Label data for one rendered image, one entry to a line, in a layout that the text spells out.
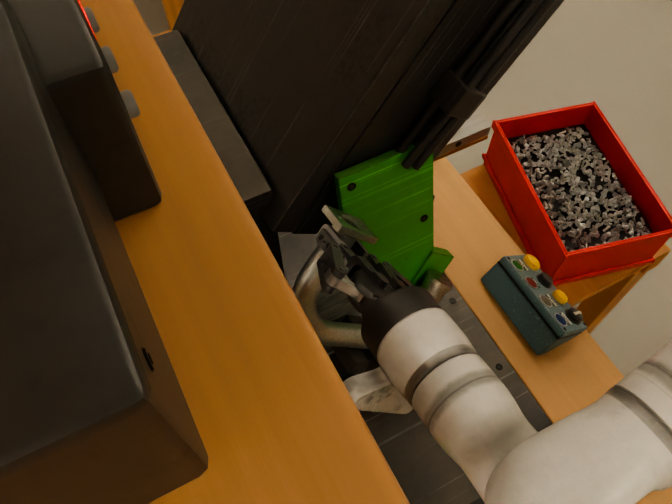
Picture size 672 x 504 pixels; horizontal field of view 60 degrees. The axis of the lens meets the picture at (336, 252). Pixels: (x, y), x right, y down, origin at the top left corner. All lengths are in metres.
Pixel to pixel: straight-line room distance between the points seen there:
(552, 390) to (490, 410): 0.49
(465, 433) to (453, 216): 0.64
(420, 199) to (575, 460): 0.36
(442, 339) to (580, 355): 0.51
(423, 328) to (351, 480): 0.30
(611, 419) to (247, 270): 0.28
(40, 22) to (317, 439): 0.17
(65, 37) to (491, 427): 0.37
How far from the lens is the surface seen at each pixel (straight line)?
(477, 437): 0.46
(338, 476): 0.20
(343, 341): 0.71
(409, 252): 0.72
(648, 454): 0.44
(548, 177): 1.16
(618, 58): 2.96
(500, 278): 0.96
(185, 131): 0.28
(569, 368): 0.96
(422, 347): 0.48
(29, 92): 0.18
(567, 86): 2.74
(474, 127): 0.86
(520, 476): 0.42
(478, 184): 1.23
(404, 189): 0.65
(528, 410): 0.92
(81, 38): 0.22
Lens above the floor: 1.74
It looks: 59 degrees down
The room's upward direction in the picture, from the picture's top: straight up
